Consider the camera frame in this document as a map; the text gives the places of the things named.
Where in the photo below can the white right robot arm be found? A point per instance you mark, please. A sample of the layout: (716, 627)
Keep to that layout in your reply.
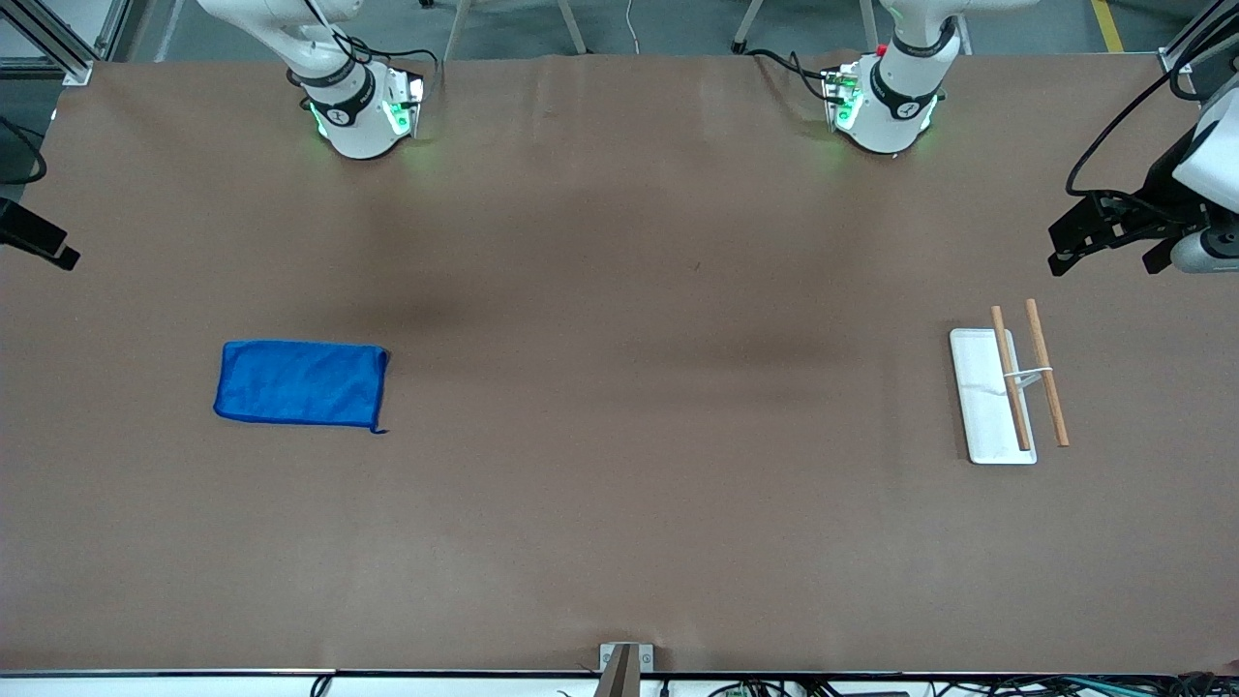
(358, 126)

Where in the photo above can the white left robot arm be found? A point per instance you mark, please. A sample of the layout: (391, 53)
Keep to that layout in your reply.
(895, 106)

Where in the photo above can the aluminium frame profile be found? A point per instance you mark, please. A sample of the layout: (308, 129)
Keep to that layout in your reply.
(68, 60)
(1176, 60)

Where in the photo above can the blue microfibre towel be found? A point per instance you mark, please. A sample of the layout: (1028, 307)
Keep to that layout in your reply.
(300, 382)

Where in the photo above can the grey metal camera mount bracket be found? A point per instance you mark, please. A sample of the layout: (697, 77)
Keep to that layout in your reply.
(624, 668)

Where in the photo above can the white towel rack wooden rods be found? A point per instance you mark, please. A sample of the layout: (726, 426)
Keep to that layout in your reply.
(982, 407)

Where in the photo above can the grey metal stand leg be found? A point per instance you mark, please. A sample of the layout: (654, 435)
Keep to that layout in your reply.
(868, 24)
(747, 24)
(571, 27)

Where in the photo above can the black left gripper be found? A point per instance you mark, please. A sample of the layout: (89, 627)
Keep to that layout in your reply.
(1158, 185)

